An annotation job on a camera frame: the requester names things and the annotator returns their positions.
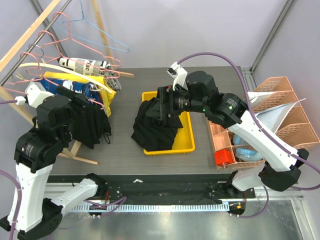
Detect blue white patterned garment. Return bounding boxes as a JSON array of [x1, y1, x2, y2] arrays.
[[38, 78, 100, 102]]

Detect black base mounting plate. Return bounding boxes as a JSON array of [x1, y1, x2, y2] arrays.
[[46, 174, 256, 206]]

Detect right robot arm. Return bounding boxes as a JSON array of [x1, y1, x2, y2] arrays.
[[146, 71, 309, 198]]

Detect white papers in rack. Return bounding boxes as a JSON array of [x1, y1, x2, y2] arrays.
[[248, 90, 304, 133]]

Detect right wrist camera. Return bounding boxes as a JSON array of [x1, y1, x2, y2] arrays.
[[167, 61, 188, 91]]

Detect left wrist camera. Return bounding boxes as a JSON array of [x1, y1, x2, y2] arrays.
[[14, 82, 54, 108]]

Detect peach compartment desk organizer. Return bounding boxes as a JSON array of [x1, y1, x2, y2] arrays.
[[207, 121, 265, 170]]

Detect newspaper print trousers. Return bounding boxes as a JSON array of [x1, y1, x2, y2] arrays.
[[57, 57, 122, 91]]

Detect orange cube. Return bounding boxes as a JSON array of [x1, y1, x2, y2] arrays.
[[214, 149, 235, 168]]

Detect empty pink wire hanger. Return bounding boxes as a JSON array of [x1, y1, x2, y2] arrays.
[[38, 11, 118, 66]]

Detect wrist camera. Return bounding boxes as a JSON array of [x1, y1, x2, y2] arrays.
[[167, 61, 188, 91], [14, 82, 54, 108]]

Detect light blue headphones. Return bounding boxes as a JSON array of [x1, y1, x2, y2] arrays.
[[232, 134, 263, 162]]

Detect black trousers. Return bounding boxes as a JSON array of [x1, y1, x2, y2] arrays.
[[131, 97, 183, 152]]

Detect cream plastic hanger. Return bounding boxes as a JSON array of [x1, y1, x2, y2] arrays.
[[14, 62, 115, 95]]

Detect yellow garment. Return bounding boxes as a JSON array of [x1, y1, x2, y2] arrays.
[[44, 71, 116, 117]]

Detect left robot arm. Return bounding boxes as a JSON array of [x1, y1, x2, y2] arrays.
[[0, 83, 107, 240]]

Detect wooden clothes rack frame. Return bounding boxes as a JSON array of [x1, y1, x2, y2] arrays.
[[0, 0, 134, 166]]

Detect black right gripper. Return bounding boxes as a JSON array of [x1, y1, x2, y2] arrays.
[[145, 83, 207, 121]]

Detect pink wire hanger with newsprint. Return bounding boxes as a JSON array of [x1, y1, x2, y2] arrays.
[[68, 39, 121, 78]]

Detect yellow plastic tray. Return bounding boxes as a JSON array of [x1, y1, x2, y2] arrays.
[[141, 91, 196, 156]]

